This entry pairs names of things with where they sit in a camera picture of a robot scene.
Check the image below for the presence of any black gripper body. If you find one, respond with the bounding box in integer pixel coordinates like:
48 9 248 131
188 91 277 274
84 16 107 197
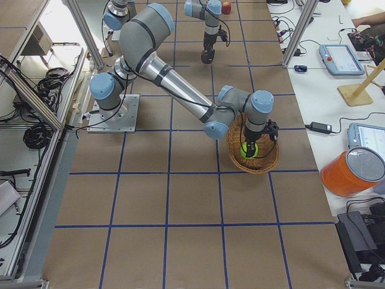
203 32 218 51
244 128 268 144

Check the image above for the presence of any dark red apple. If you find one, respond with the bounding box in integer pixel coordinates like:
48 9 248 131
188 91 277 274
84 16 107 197
203 49 215 64

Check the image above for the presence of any green apple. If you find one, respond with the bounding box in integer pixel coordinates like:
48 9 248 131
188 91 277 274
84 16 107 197
240 141 259 159

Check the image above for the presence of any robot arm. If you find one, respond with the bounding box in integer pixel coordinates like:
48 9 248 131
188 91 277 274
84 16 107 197
103 1 229 64
90 3 278 159

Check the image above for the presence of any woven wicker basket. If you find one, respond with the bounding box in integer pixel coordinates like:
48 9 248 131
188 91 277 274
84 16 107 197
226 113 279 174

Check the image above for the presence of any black power adapter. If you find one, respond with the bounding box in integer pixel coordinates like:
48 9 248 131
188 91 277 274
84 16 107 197
305 122 332 134

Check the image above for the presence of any orange plastic bucket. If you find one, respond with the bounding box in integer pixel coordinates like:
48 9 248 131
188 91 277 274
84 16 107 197
321 146 384 197

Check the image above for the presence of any wooden stand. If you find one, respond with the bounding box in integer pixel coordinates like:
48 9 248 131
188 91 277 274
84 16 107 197
337 59 385 107

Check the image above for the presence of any blue teach pendant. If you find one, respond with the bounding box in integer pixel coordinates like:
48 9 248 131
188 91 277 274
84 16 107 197
319 45 365 76

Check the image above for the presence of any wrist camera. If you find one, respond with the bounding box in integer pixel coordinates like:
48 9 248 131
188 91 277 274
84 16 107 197
217 28 229 46
266 119 279 142

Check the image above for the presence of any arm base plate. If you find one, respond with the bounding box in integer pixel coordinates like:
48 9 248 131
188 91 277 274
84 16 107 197
102 28 120 57
87 94 140 133

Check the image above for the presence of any aluminium frame post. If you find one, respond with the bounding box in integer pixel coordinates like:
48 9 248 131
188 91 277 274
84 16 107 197
282 0 319 68

